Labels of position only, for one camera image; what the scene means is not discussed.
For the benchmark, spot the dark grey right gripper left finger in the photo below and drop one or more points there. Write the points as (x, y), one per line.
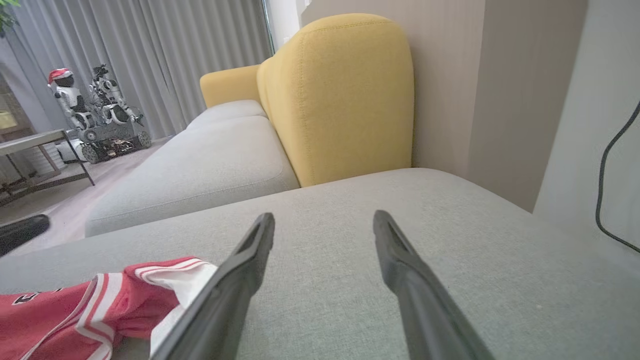
(220, 310)

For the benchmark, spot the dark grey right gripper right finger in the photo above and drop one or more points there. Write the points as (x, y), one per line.
(430, 315)

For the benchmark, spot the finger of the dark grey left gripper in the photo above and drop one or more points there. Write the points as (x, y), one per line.
(22, 232)

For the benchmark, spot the red white Bulls jersey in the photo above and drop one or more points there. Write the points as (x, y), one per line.
(50, 320)

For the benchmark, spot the white ribbed cylinder appliance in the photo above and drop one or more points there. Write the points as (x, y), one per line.
(45, 160)

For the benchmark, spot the white round appliance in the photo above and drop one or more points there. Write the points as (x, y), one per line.
(67, 150)

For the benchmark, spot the wooden shelf cabinet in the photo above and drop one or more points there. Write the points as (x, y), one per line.
(10, 120)

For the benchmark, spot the large grey chaise seat cushion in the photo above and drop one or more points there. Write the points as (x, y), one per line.
(325, 240)

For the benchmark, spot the black wheeled robot cart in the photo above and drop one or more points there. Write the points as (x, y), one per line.
(107, 135)

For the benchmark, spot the grey back cushion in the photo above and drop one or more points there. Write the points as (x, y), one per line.
(200, 170)

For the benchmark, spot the white robot with santa hat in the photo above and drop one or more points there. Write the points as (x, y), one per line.
(70, 97)

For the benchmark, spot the white black humanoid robot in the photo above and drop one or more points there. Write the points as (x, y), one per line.
(112, 95)

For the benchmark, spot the grey sofa seat cushion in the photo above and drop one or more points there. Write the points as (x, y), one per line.
(225, 111)

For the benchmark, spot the green potted plant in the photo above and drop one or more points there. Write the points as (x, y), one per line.
(6, 17)

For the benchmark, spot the grey pleated curtain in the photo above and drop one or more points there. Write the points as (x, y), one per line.
(175, 50)

